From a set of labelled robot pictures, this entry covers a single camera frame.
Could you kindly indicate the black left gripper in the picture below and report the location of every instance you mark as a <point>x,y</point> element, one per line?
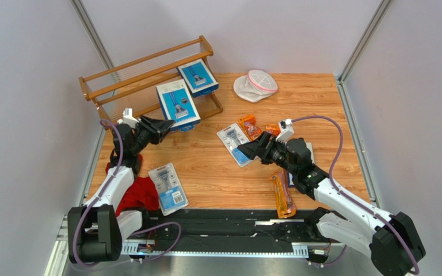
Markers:
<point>157,129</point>

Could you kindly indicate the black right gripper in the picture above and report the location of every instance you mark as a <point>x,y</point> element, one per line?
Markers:
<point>266,149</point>

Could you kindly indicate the large blue Harry's razor box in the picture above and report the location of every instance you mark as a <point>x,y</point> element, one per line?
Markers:
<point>177,104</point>

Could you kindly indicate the small blue Harry's razor box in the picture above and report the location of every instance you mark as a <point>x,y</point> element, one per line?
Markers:
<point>306,160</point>

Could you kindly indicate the Gillette razor blister pack front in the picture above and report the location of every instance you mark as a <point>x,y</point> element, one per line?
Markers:
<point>171,194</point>

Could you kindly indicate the gillette razor blister pack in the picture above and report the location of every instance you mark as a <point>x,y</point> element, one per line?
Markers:
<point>231,137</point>
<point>171,194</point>

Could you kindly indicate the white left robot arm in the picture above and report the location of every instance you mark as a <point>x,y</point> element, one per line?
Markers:
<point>106,206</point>

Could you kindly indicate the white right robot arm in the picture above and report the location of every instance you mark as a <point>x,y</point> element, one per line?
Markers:
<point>390,241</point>

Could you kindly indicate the wooden two-tier shelf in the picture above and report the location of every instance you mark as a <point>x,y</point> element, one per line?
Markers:
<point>132,85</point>

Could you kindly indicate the blue Harry's box on shelf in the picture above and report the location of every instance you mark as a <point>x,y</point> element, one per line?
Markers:
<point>198,78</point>

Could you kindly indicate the orange Bic razor bag right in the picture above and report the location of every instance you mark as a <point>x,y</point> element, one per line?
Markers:
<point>273,129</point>

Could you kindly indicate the orange bic razor bag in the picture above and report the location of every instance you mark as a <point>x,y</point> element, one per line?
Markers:
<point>273,129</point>
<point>285,206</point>
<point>248,125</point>

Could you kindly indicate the orange Bic razor bag left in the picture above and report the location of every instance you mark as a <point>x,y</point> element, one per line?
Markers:
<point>248,125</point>

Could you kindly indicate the Gillette razor blister pack centre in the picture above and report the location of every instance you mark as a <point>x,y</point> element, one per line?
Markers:
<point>231,137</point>

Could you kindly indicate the orange Bic razor bag front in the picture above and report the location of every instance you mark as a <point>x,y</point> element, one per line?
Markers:
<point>285,206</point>

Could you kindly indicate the white mesh laundry bag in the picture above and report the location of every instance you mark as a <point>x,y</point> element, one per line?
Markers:
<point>255,86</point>

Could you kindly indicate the red cloth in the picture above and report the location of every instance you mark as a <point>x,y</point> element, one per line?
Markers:
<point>140,194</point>

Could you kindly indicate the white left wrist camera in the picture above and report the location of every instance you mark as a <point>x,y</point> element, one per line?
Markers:
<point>129,116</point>

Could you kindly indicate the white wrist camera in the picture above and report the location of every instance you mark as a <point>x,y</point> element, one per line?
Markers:
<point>286,130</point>
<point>129,116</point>

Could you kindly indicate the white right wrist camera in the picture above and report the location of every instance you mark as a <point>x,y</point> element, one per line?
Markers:
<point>286,130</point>

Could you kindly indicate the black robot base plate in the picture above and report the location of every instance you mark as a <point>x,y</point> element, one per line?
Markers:
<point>253,233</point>

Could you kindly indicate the aluminium frame rail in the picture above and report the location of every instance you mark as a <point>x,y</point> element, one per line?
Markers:
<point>210,232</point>

